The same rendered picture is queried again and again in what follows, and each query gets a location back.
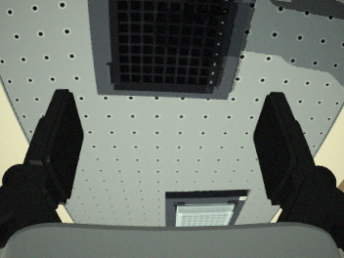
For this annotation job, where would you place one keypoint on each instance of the black well plate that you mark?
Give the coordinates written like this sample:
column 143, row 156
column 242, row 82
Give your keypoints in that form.
column 176, row 47

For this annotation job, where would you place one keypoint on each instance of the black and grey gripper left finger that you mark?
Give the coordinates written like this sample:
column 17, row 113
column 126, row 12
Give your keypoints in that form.
column 46, row 177

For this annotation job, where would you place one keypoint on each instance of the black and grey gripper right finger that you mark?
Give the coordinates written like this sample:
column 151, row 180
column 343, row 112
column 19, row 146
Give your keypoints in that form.
column 306, row 193

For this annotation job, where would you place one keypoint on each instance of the black rectangular plate holder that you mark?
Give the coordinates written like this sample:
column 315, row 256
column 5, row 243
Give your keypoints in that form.
column 174, row 199

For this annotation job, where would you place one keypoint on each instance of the grey perforated base plate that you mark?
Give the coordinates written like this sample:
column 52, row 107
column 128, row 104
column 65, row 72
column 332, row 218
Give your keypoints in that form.
column 137, row 148

